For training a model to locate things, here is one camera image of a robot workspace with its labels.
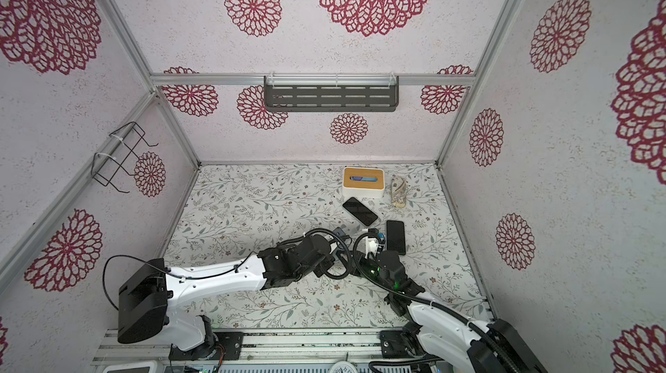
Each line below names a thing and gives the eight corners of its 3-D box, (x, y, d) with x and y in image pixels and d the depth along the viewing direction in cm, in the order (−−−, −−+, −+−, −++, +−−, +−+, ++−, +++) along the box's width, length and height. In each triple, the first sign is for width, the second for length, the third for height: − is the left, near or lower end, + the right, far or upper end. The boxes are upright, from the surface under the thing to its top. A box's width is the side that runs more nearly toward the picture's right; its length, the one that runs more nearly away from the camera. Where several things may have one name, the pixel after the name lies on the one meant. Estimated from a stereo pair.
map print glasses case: (389, 207, 107) (390, 202, 105) (390, 184, 116) (392, 178, 113) (404, 210, 107) (406, 205, 104) (405, 186, 115) (407, 180, 112)
